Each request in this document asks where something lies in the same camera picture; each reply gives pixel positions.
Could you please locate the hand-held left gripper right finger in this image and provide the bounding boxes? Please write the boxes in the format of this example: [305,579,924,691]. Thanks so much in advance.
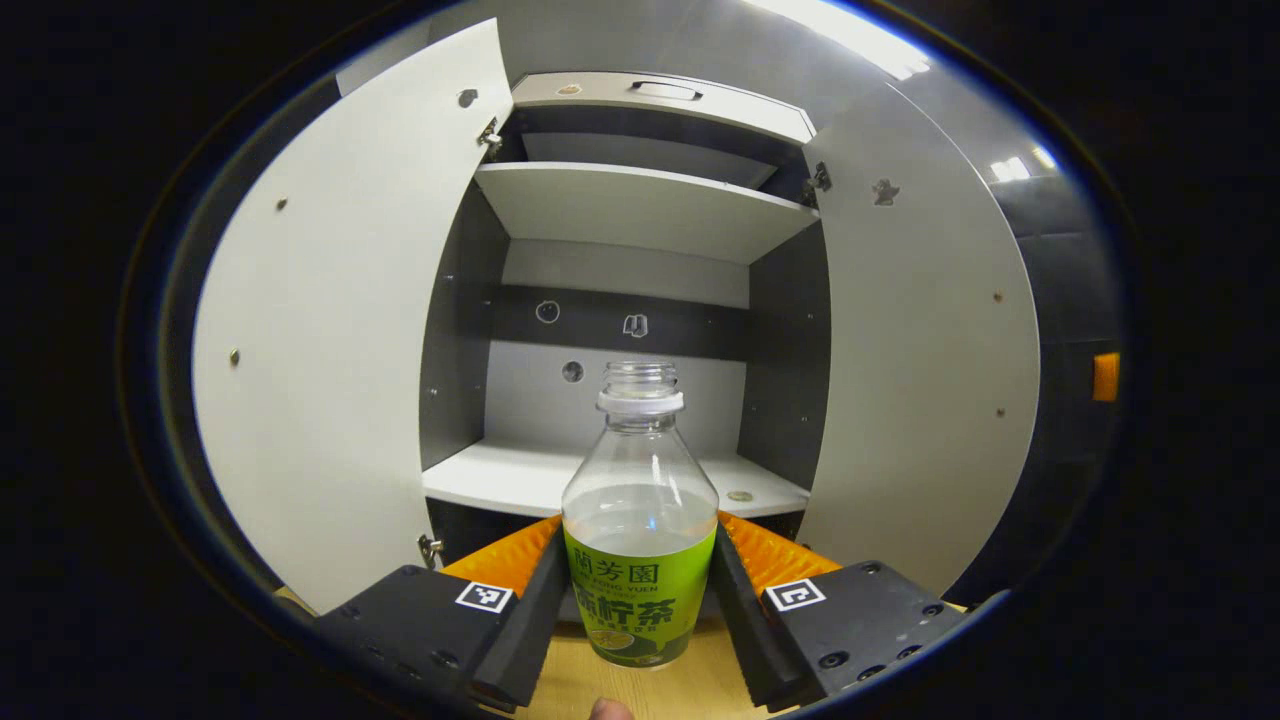
[712,510,969,713]

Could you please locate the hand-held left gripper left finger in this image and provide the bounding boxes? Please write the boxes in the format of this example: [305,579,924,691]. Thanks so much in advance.
[315,515,571,713]

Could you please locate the clear bottle with green label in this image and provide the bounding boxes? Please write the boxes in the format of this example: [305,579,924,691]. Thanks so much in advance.
[560,360,721,669]

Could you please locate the white cabinet door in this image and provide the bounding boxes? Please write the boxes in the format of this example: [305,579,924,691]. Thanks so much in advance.
[795,82,1043,598]
[190,18,514,616]

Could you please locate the white and grey cabinet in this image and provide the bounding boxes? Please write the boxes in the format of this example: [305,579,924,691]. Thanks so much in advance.
[418,70,833,546]

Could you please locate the short ceiling light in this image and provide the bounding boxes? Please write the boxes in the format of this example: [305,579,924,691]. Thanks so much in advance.
[990,145,1059,183]

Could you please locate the long ceiling light strip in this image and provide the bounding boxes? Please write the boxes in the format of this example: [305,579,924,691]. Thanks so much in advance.
[745,0,931,81]

